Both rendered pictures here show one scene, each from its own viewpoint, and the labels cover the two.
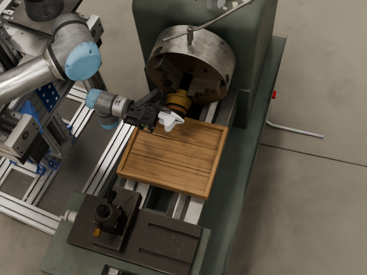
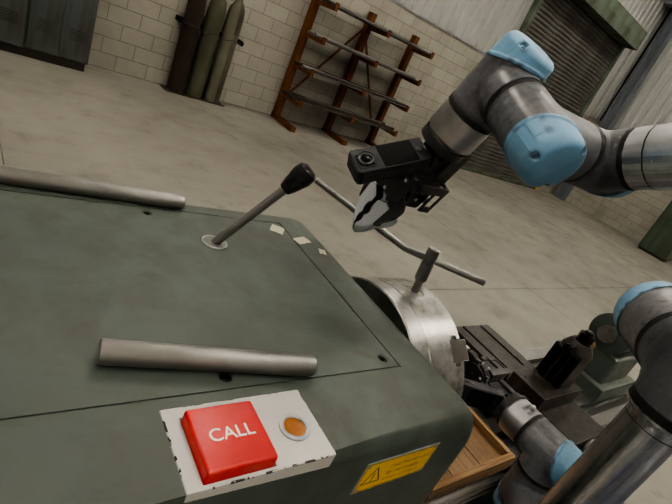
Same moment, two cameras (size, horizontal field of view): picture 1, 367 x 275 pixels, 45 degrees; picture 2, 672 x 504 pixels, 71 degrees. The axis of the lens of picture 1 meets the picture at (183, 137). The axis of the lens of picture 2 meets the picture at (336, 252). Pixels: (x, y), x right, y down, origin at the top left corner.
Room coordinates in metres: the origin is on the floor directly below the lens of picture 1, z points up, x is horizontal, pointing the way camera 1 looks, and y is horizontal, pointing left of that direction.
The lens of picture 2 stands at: (1.75, 0.07, 1.56)
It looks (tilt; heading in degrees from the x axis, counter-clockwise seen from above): 23 degrees down; 202
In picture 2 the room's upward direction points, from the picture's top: 25 degrees clockwise
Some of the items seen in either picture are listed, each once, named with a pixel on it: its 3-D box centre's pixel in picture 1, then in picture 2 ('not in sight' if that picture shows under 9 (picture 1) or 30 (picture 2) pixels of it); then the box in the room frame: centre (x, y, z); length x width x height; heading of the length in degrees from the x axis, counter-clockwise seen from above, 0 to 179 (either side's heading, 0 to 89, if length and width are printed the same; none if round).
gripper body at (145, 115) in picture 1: (142, 114); (491, 388); (0.83, 0.13, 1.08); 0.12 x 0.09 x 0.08; 63
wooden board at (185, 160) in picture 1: (173, 151); (421, 412); (0.76, 0.05, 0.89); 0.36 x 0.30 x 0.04; 65
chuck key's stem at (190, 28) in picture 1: (189, 38); (421, 277); (0.99, -0.07, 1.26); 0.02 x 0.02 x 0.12
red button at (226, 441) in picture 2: not in sight; (228, 440); (1.50, -0.05, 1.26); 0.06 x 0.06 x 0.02; 65
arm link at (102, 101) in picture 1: (102, 101); (551, 454); (0.91, 0.27, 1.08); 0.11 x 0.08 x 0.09; 63
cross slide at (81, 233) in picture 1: (134, 235); (520, 381); (0.43, 0.21, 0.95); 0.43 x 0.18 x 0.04; 65
